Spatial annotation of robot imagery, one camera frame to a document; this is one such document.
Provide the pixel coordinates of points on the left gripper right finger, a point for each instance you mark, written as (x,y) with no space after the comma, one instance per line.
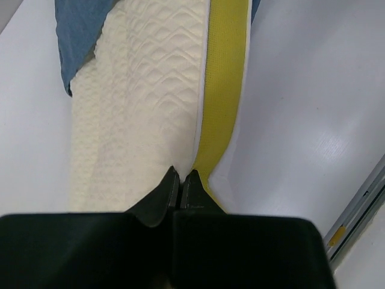
(212,249)

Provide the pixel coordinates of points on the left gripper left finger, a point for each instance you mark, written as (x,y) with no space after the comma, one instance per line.
(130,249)

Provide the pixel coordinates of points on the aluminium rail front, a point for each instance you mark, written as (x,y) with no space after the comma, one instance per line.
(356,216)

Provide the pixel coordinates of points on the blue pillowcase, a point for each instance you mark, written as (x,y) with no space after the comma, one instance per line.
(79,23)

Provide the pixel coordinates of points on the cream yellow pillow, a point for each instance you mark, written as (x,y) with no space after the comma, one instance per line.
(161,89)

